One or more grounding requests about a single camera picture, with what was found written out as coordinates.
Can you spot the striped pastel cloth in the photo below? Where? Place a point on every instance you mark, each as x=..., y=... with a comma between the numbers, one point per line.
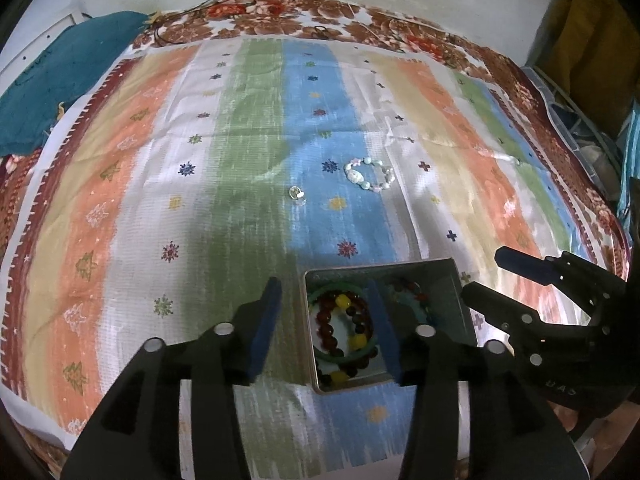
x=225, y=160

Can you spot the green jade bangle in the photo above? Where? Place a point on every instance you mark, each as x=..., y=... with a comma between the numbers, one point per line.
x=325, y=292

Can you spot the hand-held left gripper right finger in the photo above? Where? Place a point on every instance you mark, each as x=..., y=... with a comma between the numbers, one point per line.
x=387, y=332

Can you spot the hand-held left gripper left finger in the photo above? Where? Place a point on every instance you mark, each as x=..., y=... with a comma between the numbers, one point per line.
x=262, y=332

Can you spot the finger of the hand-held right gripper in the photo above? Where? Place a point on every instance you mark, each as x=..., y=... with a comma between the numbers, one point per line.
x=525, y=262
x=492, y=305

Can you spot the blue printed hanging cloth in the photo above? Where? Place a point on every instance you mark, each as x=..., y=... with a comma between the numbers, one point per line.
x=631, y=160

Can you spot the teal pillow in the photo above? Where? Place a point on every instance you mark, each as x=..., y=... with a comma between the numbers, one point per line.
x=55, y=70

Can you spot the rectangular metal tin box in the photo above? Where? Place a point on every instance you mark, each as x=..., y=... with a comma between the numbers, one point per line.
x=350, y=332

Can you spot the mustard hanging garment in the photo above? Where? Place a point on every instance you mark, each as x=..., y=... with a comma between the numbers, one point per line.
x=590, y=45

